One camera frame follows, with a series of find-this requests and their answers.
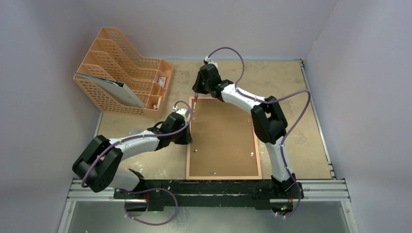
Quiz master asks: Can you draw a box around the blue red screwdriver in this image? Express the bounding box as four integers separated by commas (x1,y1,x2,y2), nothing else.
192,92,199,113

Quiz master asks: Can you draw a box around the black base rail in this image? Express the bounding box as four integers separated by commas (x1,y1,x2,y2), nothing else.
114,179,304,213

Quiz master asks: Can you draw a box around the grey folder in organizer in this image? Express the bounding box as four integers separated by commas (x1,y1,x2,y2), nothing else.
74,72,145,108

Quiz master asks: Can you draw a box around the orange plastic file organizer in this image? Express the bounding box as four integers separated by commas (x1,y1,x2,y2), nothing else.
73,27,173,118

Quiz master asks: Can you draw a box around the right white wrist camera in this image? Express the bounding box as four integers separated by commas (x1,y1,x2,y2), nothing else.
203,56,218,68

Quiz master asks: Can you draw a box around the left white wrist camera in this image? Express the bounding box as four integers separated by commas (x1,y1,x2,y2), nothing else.
174,108,190,118

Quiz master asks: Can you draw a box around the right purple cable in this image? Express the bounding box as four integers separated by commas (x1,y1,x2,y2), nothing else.
203,47,312,218

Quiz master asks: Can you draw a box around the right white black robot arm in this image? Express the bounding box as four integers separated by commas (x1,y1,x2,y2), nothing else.
192,63,302,198

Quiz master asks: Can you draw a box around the red white small box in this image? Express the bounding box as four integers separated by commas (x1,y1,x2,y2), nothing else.
157,76,167,88

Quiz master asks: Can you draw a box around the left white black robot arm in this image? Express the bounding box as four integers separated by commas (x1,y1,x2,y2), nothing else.
72,109,192,199

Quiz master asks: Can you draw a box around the aluminium extrusion rail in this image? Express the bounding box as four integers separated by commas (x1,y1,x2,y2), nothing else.
67,180,350,202

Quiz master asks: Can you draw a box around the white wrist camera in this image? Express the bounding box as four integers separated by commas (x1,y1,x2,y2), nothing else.
174,108,190,118
203,56,218,68

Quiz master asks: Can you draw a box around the pink picture frame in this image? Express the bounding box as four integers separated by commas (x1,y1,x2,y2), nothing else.
186,97,262,180

